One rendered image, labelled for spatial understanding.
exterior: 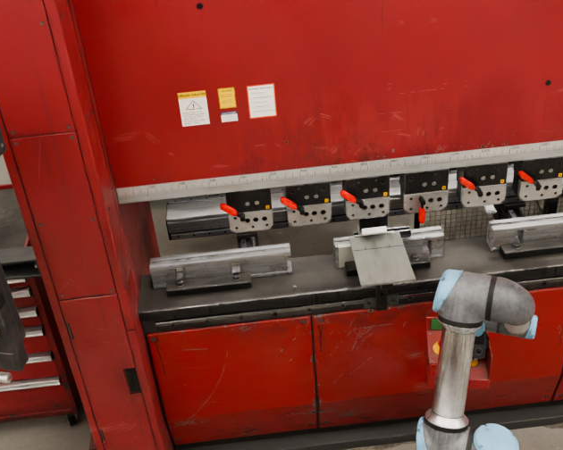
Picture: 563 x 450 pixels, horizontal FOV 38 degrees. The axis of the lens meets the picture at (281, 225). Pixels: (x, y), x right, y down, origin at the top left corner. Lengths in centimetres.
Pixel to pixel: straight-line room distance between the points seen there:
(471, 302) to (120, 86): 120
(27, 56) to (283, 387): 158
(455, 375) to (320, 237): 246
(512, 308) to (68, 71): 131
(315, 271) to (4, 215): 124
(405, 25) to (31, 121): 111
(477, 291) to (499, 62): 83
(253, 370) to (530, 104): 136
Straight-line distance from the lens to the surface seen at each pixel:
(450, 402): 221
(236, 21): 241
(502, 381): 334
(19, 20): 223
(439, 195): 280
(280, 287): 287
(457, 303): 210
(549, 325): 319
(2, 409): 367
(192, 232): 312
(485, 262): 298
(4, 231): 324
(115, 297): 269
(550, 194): 294
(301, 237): 454
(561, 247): 305
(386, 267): 273
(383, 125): 262
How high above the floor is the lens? 273
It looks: 36 degrees down
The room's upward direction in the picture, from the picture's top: 5 degrees counter-clockwise
